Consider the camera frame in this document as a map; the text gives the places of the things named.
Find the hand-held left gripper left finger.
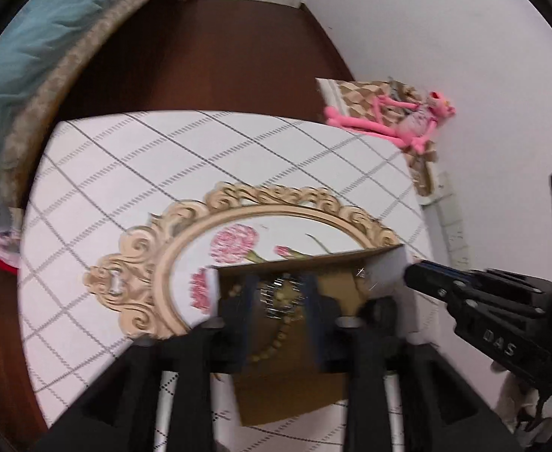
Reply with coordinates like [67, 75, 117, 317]
[36, 274, 259, 452]

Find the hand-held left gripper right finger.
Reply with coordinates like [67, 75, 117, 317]
[303, 273, 522, 452]

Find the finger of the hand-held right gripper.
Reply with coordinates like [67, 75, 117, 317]
[403, 260, 481, 308]

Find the wooden bead necklace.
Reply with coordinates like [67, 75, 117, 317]
[229, 287, 306, 364]

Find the brown cardboard jewelry box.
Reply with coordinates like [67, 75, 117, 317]
[210, 245, 428, 427]

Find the person's right hand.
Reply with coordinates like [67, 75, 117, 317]
[490, 360, 547, 438]

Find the ornate oval floral tray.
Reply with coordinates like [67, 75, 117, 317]
[83, 183, 404, 341]

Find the pink plush toy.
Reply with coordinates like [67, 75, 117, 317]
[324, 89, 457, 154]

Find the beige diamond-patterned cushion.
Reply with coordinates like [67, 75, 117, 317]
[316, 76, 442, 199]

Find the white checked tablecloth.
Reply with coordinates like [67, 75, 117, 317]
[17, 110, 442, 452]

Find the beige patterned mattress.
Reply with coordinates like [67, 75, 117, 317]
[0, 0, 188, 210]

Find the teal blanket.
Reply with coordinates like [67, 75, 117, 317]
[0, 0, 160, 232]

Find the silver sparkly bracelet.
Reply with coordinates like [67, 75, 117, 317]
[257, 275, 305, 322]

